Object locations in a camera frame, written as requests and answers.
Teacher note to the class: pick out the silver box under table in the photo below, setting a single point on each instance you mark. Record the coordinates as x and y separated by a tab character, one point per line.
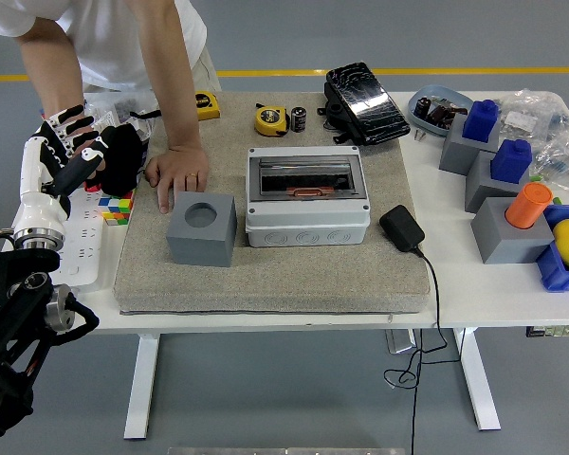
400	341

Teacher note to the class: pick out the white table leg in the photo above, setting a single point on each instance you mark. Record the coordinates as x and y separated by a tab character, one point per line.
479	388
140	388

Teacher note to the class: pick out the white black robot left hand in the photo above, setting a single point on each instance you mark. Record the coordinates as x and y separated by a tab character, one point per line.
35	204

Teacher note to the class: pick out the blue plastic block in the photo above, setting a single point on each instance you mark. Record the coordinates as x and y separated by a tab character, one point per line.
479	123
509	163

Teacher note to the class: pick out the person's left forearm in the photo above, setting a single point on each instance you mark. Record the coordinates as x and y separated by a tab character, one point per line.
175	85

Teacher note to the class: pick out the multicoloured puzzle cube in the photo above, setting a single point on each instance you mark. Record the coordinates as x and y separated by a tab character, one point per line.
116	208

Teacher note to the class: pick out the white socket package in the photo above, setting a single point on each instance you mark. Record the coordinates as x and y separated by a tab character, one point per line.
106	118

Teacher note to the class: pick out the grey plastic junction box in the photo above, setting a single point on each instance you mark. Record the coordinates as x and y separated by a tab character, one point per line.
308	227

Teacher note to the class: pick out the blue plastic bin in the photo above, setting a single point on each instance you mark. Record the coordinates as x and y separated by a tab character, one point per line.
557	275

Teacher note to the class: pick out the smoky transparent box lid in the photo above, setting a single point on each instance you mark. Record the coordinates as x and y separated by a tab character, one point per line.
303	170

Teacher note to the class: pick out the small red object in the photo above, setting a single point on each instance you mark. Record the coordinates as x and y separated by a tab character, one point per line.
92	188

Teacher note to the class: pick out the clear bag of parts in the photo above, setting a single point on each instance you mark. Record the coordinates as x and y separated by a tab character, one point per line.
526	118
564	156
128	105

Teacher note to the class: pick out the person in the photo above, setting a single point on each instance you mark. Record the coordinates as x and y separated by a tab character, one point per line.
109	42

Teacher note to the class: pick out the grey holder block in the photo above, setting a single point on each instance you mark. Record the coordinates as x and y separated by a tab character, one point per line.
481	187
201	246
507	244
457	151

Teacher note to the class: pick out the green plastic piece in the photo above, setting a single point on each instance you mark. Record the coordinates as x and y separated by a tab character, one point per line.
558	201

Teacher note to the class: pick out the person's left hand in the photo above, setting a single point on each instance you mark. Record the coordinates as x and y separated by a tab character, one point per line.
182	168

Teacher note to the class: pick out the person's right forearm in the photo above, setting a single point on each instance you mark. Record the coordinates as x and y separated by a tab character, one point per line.
52	76

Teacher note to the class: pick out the black power adapter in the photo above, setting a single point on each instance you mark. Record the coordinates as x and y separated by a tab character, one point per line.
400	227

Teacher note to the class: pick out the white power strip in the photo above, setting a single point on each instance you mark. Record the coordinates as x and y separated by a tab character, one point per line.
83	246

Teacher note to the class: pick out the yellow round tape measure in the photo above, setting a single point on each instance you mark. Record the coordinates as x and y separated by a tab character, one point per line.
270	119

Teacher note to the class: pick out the light blue tray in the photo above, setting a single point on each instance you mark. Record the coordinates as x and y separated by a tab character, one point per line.
424	124

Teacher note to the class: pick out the shiny black case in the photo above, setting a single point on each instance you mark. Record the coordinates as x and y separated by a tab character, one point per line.
365	102

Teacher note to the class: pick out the brown capacitor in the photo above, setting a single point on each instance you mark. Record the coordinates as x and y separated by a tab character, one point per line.
438	116

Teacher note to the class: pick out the black cloth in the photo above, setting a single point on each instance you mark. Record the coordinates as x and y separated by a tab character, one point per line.
123	161

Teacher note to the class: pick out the grey-brown mat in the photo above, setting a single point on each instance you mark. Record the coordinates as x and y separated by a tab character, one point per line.
284	279

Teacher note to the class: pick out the small black cylindrical capacitor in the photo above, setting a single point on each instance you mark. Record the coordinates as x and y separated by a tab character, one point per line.
299	119

